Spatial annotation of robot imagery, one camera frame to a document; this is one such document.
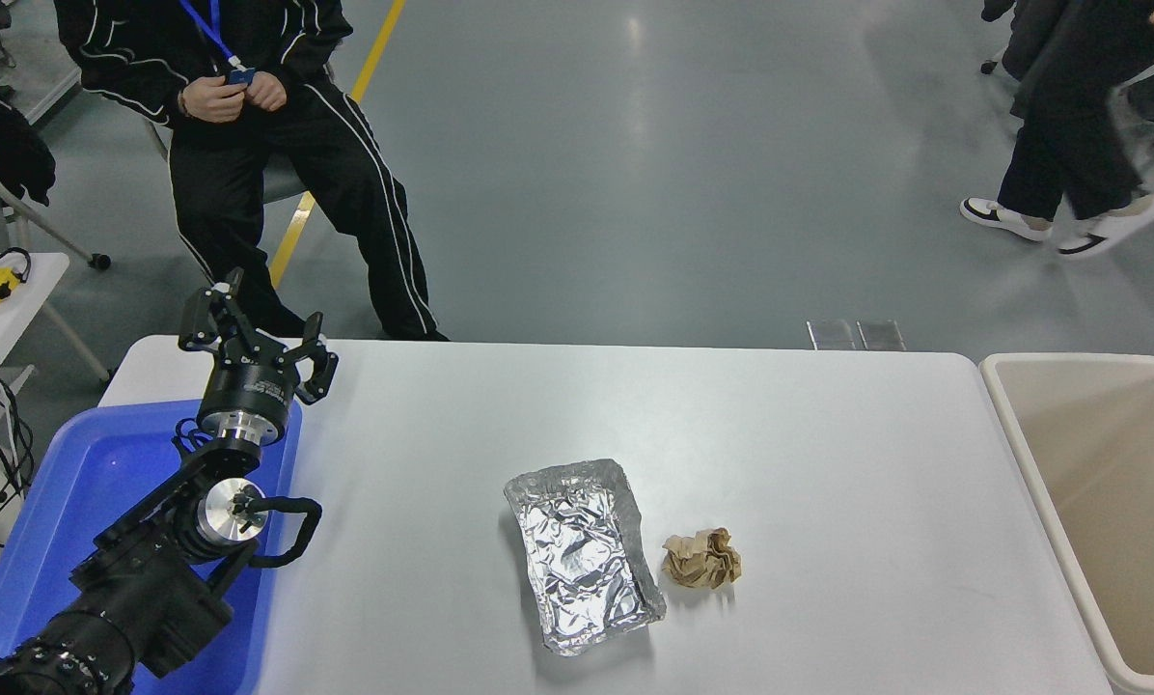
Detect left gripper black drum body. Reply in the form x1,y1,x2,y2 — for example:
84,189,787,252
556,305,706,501
199,357,299,422

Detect ID badge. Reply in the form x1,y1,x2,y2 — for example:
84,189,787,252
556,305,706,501
179,0,257,86

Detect crumpled tan paper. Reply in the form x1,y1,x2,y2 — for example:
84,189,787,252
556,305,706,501
662,528,743,591

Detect person's right hand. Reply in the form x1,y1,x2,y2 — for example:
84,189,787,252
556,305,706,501
179,75,248,124

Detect person's left hand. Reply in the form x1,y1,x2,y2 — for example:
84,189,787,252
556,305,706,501
244,69,289,113

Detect blue plastic tray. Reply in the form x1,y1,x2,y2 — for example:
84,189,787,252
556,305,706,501
0,399,303,695

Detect white side table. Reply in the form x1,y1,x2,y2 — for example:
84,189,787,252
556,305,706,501
0,251,112,382

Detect black jacket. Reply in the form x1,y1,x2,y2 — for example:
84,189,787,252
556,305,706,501
0,97,59,206

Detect grey metal platform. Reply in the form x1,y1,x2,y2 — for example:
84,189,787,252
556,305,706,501
15,39,86,123

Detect crumpled foil tray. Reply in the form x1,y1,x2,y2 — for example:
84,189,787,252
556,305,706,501
504,459,668,658

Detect dark grey jacket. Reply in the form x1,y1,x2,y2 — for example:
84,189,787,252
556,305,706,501
982,0,1065,80

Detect large pale bin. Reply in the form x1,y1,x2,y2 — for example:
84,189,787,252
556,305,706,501
979,353,1154,695

